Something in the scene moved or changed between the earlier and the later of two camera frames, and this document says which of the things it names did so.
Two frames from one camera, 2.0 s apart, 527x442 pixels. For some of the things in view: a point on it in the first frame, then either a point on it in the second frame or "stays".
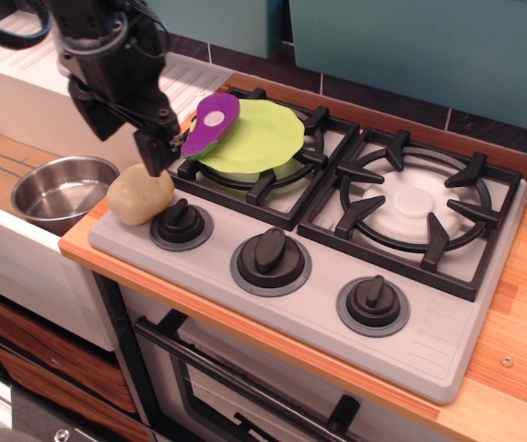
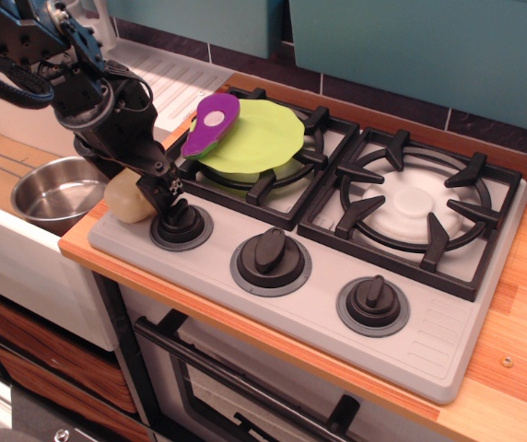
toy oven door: (200, 384) stays
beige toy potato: (135, 197) stays
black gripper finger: (103, 116) → (109, 168)
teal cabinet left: (249, 27) stays
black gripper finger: (158, 148) → (161, 191)
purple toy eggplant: (216, 114) stays
